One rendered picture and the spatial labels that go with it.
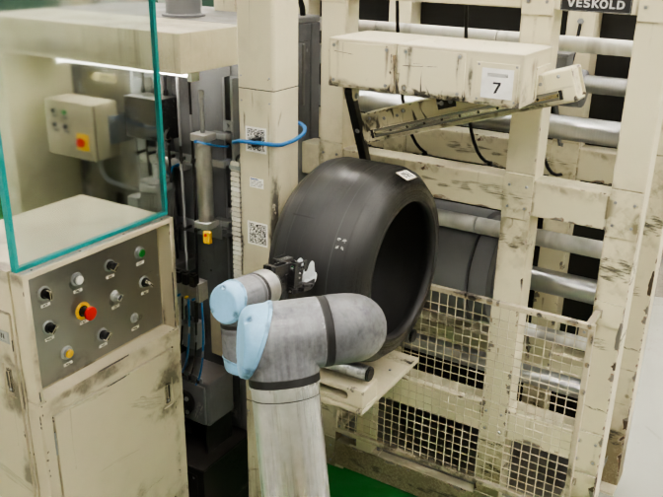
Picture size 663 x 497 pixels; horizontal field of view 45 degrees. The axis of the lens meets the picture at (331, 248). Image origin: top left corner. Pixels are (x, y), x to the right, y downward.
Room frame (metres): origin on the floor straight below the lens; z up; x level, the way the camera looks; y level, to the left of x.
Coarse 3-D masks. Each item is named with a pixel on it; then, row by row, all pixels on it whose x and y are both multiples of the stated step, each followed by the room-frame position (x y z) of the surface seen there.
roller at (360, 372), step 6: (336, 366) 2.02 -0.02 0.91; (342, 366) 2.02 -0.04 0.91; (348, 366) 2.01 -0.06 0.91; (354, 366) 2.00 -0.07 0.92; (360, 366) 2.00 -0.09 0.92; (366, 366) 2.00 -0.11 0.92; (342, 372) 2.01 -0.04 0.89; (348, 372) 2.00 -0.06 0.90; (354, 372) 1.99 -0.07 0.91; (360, 372) 1.99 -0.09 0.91; (366, 372) 1.98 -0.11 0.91; (372, 372) 2.00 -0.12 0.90; (360, 378) 1.98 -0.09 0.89; (366, 378) 1.97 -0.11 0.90; (372, 378) 2.00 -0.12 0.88
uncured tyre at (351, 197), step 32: (352, 160) 2.21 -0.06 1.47; (320, 192) 2.06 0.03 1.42; (352, 192) 2.03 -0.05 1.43; (384, 192) 2.03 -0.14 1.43; (416, 192) 2.15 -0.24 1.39; (288, 224) 2.02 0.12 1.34; (320, 224) 1.98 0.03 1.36; (352, 224) 1.95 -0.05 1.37; (384, 224) 1.99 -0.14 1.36; (416, 224) 2.38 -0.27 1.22; (320, 256) 1.93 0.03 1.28; (352, 256) 1.91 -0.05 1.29; (384, 256) 2.42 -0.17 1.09; (416, 256) 2.37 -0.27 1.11; (320, 288) 1.91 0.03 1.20; (352, 288) 1.89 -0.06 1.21; (384, 288) 2.36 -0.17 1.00; (416, 288) 2.31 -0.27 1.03; (416, 320) 2.21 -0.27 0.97; (384, 352) 2.03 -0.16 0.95
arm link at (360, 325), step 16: (336, 304) 1.15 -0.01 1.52; (352, 304) 1.16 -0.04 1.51; (368, 304) 1.19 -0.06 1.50; (336, 320) 1.12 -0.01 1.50; (352, 320) 1.13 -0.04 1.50; (368, 320) 1.16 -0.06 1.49; (384, 320) 1.20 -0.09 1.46; (336, 336) 1.11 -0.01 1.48; (352, 336) 1.12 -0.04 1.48; (368, 336) 1.14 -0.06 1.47; (384, 336) 1.19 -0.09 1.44; (336, 352) 1.11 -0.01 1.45; (352, 352) 1.12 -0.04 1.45; (368, 352) 1.15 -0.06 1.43
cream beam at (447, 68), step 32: (384, 32) 2.61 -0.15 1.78; (352, 64) 2.40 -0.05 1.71; (384, 64) 2.35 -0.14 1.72; (416, 64) 2.29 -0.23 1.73; (448, 64) 2.24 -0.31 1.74; (480, 64) 2.19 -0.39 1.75; (512, 64) 2.15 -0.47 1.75; (544, 64) 2.29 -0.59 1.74; (416, 96) 2.29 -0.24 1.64; (448, 96) 2.24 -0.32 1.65; (512, 96) 2.14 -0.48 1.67
